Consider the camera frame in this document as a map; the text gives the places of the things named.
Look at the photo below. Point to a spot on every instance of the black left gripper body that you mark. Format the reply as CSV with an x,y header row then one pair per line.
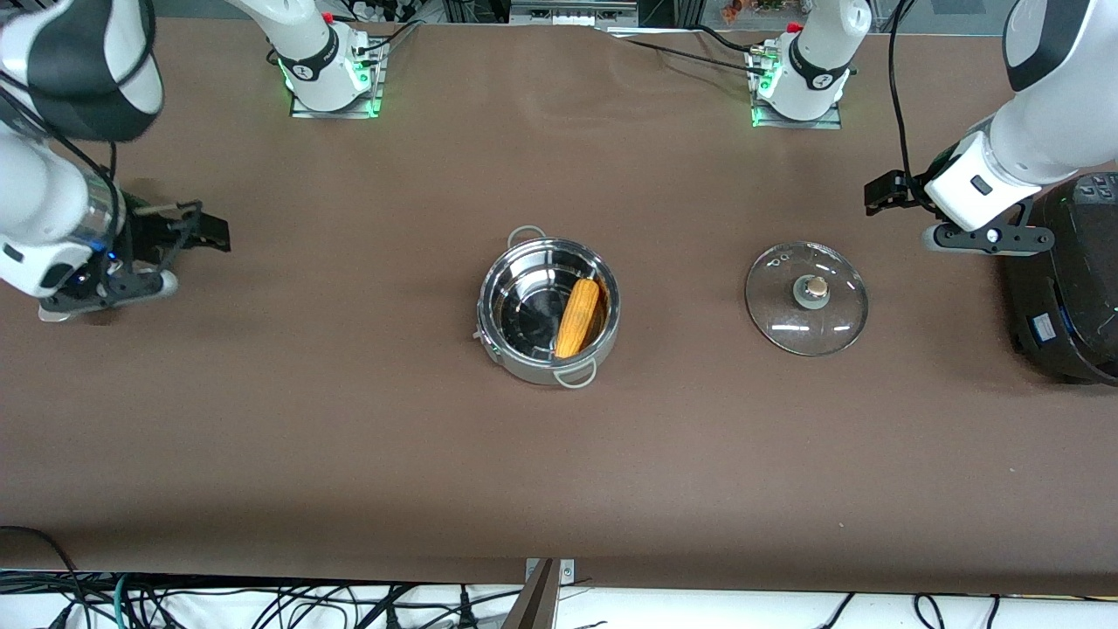
x,y
914,191

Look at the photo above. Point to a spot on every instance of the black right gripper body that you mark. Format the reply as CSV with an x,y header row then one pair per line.
x,y
150,230

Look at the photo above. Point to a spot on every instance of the glass pot lid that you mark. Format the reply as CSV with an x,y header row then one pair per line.
x,y
786,316

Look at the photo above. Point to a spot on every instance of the yellow corn cob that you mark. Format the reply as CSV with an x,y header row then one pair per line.
x,y
578,316

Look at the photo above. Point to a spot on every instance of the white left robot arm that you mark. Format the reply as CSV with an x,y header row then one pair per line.
x,y
1039,131

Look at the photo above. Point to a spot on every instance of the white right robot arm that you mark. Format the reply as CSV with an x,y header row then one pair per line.
x,y
44,201

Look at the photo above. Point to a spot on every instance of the steel steamer pot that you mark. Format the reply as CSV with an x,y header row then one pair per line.
x,y
54,314

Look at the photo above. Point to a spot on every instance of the black rice cooker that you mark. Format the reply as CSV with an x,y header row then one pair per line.
x,y
1066,306

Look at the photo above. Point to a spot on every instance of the grey equipment box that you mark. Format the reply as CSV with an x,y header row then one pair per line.
x,y
568,12

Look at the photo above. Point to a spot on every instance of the grey metal beam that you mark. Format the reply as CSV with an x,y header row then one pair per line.
x,y
534,603

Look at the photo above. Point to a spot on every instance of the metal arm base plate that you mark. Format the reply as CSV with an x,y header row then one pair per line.
x,y
377,83
830,124

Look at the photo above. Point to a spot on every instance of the silver metal bracket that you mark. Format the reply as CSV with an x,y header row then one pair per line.
x,y
568,572

